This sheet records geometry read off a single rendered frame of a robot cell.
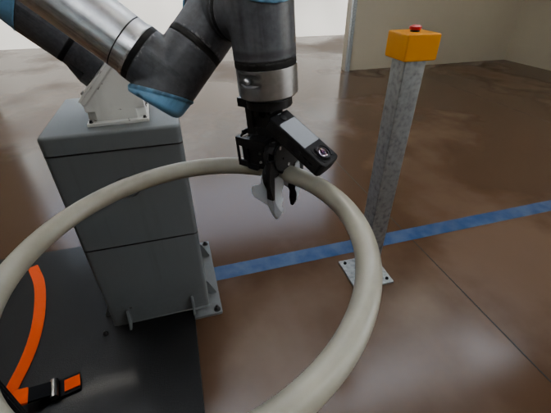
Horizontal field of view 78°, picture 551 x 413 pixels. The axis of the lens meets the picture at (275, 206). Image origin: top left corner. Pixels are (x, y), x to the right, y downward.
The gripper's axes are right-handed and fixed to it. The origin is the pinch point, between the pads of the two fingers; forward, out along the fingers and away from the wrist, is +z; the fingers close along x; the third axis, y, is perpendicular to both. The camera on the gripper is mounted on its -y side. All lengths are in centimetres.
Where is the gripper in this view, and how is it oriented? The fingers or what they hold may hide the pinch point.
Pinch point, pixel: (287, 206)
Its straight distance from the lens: 62.3
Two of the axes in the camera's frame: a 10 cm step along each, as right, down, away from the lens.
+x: -5.9, 5.0, -6.4
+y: -8.1, -2.8, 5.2
